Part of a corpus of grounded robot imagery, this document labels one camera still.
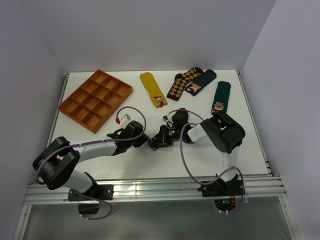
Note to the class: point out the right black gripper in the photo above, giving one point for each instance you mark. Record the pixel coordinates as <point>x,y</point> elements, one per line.
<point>162,140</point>

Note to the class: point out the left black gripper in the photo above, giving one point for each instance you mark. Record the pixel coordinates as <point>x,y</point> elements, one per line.
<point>142,139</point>

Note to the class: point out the brown striped-cuff sock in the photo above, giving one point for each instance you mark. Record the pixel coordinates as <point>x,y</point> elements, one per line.
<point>169,132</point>

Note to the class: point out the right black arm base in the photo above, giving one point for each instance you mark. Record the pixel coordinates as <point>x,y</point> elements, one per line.
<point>224,194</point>

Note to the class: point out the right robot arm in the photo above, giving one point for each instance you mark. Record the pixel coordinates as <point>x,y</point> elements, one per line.
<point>223,131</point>

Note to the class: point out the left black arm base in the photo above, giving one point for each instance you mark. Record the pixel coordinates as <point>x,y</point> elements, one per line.
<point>90,202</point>

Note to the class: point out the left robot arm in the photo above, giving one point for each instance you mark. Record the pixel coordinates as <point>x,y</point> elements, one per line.
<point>56,164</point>

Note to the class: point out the yellow cartoon sock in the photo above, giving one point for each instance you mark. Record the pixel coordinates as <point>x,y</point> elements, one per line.
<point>156,96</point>

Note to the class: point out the orange compartment tray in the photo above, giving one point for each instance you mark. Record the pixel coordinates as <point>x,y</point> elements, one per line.
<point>95,100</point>

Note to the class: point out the navy blue cartoon sock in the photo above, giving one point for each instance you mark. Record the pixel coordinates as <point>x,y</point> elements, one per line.
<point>200,82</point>

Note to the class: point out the brown argyle sock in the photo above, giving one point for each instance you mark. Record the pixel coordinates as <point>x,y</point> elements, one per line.
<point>181,80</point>

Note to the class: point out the dark green cartoon sock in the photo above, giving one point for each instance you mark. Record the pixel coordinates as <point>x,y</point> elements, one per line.
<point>221,97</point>

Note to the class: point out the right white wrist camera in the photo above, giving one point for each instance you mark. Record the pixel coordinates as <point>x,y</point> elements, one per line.
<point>166,118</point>

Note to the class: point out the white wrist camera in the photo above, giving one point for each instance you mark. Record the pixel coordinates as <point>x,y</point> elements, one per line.
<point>125,120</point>
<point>166,118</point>

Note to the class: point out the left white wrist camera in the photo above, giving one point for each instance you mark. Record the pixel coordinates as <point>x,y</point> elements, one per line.
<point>125,120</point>

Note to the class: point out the aluminium frame rail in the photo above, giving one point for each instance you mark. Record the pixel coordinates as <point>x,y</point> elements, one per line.
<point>154,190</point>

